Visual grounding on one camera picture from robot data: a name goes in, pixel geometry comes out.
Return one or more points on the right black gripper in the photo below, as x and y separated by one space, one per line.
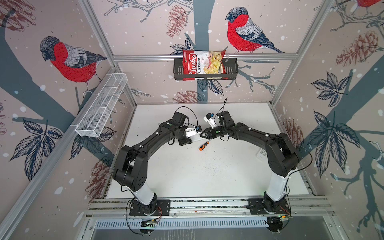
209 133

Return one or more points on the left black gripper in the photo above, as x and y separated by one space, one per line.
185 141

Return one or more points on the white remote control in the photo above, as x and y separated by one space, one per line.
196 138

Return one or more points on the orange black screwdriver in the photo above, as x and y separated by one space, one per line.
203 146

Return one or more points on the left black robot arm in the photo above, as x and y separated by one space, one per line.
131 168

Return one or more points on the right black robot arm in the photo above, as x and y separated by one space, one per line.
282 155

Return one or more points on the red cassava chips bag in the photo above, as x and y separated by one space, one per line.
203 62

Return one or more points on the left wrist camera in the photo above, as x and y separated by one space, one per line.
193 131

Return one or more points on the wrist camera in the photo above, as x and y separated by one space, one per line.
193 131
210 119

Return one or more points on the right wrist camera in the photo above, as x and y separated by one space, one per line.
210 119

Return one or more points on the black wall basket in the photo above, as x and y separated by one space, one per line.
231 71

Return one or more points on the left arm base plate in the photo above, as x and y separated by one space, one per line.
157 208

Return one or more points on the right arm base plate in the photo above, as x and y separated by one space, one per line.
264 207

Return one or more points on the white wire mesh shelf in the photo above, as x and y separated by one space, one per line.
97 115

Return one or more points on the aluminium frame crossbar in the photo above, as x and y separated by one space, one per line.
241 57

